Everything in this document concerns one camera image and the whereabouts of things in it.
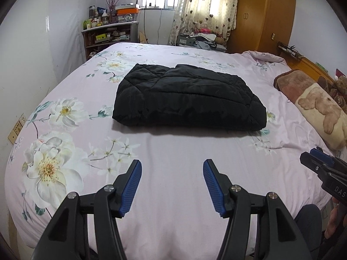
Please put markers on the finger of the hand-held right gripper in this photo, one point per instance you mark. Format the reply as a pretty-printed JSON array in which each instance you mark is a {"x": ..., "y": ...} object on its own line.
[
  {"x": 311, "y": 162},
  {"x": 319, "y": 153}
]

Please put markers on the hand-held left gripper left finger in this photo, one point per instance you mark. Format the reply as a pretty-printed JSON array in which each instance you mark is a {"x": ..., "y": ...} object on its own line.
[{"x": 131, "y": 184}]

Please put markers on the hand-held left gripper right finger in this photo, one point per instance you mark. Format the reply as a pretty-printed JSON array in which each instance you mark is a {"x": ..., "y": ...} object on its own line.
[{"x": 212, "y": 187}]

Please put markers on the black padded jacket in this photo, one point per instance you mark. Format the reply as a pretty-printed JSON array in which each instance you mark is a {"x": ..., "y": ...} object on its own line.
[{"x": 184, "y": 97}]

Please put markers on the pile of clothes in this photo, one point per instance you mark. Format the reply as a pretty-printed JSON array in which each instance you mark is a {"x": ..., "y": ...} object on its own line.
[{"x": 208, "y": 36}]

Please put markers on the person's right hand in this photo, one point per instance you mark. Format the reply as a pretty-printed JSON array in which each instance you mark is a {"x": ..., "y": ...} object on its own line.
[{"x": 334, "y": 218}]

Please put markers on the person's leg in dark trousers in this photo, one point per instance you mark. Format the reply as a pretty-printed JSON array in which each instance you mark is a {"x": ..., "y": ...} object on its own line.
[{"x": 309, "y": 222}]

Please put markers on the brown bear print blanket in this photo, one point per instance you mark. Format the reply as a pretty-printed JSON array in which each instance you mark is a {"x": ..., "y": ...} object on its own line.
[{"x": 322, "y": 108}]

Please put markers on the pink floral bedsheet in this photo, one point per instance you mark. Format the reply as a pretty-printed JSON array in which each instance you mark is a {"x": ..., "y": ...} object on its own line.
[{"x": 176, "y": 154}]

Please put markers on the brown teddy bear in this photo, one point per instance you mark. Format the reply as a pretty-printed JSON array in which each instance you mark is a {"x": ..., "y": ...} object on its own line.
[{"x": 338, "y": 89}]

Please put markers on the wooden headboard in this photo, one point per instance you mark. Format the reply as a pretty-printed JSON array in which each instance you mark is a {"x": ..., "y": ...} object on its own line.
[{"x": 306, "y": 65}]

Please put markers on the cardboard piece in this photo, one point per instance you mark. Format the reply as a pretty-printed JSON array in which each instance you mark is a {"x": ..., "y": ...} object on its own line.
[{"x": 142, "y": 36}]

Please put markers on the dark box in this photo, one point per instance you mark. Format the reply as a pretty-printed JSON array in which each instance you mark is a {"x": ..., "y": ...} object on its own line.
[{"x": 185, "y": 41}]

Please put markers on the cluttered storage shelf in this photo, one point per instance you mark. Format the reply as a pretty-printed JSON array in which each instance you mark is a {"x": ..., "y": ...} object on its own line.
[{"x": 132, "y": 32}]

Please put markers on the wooden wardrobe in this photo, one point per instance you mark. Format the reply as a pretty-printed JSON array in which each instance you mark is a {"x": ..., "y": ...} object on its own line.
[{"x": 260, "y": 10}]

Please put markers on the group of bottles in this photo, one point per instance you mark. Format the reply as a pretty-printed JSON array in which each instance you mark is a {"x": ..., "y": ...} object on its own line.
[{"x": 95, "y": 21}]

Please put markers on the vase of dry branches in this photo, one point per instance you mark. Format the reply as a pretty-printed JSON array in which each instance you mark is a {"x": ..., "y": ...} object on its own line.
[{"x": 112, "y": 16}]

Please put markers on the orange lidded storage box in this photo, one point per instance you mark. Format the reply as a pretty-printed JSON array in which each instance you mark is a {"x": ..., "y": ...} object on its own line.
[{"x": 127, "y": 12}]

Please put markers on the heart print curtain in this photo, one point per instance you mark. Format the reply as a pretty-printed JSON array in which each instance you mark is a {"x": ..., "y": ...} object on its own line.
[{"x": 200, "y": 10}]

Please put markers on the wall sockets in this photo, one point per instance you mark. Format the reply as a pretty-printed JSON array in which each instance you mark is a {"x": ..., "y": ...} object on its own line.
[{"x": 17, "y": 128}]

